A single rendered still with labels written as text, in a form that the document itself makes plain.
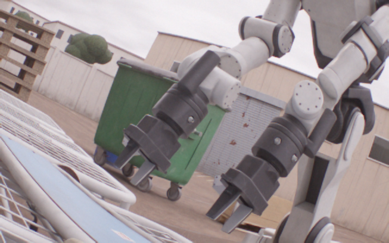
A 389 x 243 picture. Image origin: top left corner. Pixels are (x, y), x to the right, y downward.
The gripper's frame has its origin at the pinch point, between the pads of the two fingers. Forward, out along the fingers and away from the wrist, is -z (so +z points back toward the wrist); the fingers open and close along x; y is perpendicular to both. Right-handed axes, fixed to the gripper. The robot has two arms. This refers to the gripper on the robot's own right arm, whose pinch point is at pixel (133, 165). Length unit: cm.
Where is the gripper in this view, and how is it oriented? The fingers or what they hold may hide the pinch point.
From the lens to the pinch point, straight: 115.9
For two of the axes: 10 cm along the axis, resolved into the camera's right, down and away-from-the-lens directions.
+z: 6.3, -7.3, 2.7
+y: 5.9, 2.2, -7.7
